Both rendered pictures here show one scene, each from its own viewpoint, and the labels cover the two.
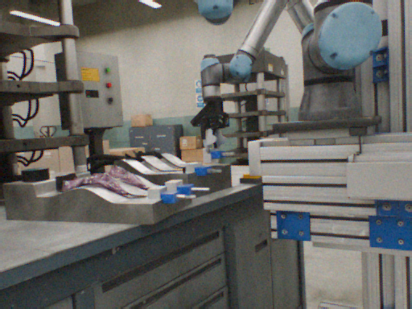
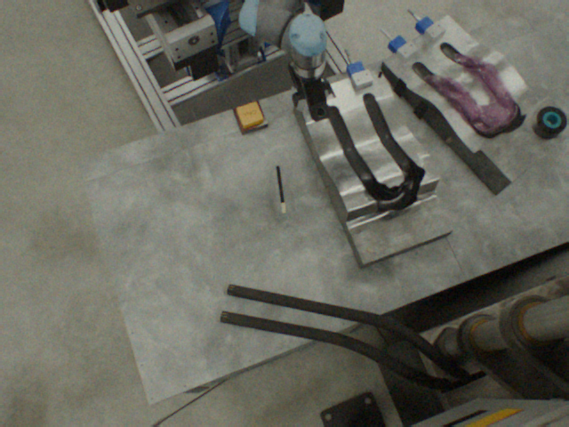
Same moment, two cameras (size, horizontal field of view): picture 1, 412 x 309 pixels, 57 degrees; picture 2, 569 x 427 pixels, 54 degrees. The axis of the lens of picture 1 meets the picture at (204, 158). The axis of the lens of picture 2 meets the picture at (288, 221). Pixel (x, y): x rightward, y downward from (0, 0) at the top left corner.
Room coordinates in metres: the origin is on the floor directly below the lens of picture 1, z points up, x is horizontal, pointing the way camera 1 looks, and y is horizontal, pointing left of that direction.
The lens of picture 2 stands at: (2.13, 0.27, 2.25)
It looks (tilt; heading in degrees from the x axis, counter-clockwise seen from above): 73 degrees down; 208
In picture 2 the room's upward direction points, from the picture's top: 4 degrees clockwise
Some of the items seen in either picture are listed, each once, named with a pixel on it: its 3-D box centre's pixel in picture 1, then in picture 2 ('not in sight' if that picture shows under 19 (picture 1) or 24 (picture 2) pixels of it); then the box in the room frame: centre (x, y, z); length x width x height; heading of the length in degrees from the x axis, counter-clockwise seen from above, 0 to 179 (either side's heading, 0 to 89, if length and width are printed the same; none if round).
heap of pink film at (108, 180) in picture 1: (101, 179); (476, 90); (1.16, 0.32, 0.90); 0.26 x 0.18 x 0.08; 69
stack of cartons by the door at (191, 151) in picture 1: (199, 154); not in sight; (8.25, 0.09, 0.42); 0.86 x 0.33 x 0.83; 64
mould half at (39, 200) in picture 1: (100, 193); (474, 97); (1.15, 0.33, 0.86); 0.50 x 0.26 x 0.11; 69
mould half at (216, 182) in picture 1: (161, 173); (372, 162); (1.49, 0.18, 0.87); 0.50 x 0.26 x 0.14; 52
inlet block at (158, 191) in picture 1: (173, 196); (422, 24); (1.01, 0.09, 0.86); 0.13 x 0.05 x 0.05; 69
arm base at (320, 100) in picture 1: (327, 99); not in sight; (0.95, -0.32, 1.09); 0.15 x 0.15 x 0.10
